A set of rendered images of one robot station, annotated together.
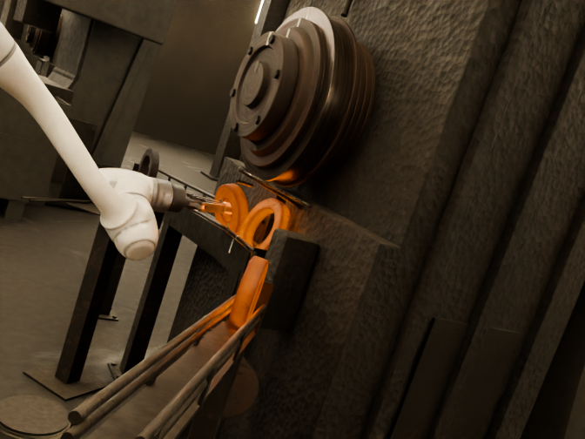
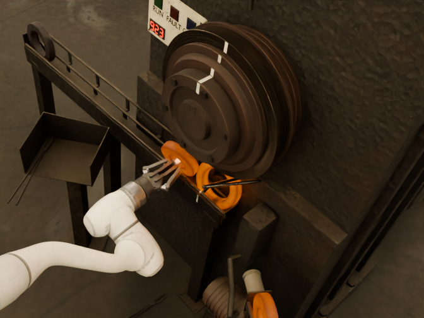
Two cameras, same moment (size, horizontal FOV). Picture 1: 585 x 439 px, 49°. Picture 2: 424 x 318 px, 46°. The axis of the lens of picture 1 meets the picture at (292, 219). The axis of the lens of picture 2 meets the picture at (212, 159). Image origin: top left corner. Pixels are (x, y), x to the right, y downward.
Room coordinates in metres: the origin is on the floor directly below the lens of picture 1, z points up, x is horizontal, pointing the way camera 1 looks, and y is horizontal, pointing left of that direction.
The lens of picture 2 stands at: (0.70, 0.52, 2.10)
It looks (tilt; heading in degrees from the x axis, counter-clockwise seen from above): 48 degrees down; 338
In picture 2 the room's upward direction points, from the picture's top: 11 degrees clockwise
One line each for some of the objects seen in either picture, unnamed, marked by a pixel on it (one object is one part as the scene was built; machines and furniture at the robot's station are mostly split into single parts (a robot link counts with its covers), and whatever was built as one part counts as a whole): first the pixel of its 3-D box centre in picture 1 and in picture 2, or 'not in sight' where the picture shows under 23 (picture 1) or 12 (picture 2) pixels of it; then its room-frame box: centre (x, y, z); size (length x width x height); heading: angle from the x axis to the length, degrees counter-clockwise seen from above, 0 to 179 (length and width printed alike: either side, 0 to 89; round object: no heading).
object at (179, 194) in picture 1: (183, 199); (149, 183); (1.75, 0.31, 0.76); 0.09 x 0.08 x 0.07; 124
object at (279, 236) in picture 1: (283, 280); (254, 235); (1.54, -0.03, 0.68); 0.11 x 0.08 x 0.24; 120
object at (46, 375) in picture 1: (90, 279); (73, 197); (2.03, 0.57, 0.36); 0.26 x 0.20 x 0.72; 65
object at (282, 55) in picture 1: (260, 86); (198, 118); (1.68, 0.19, 1.11); 0.28 x 0.06 x 0.28; 30
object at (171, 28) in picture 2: not in sight; (175, 26); (2.08, 0.18, 1.15); 0.26 x 0.02 x 0.18; 30
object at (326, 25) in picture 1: (292, 97); (222, 104); (1.73, 0.10, 1.11); 0.47 x 0.06 x 0.47; 30
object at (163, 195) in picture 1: (158, 195); (132, 195); (1.71, 0.37, 0.75); 0.09 x 0.06 x 0.09; 34
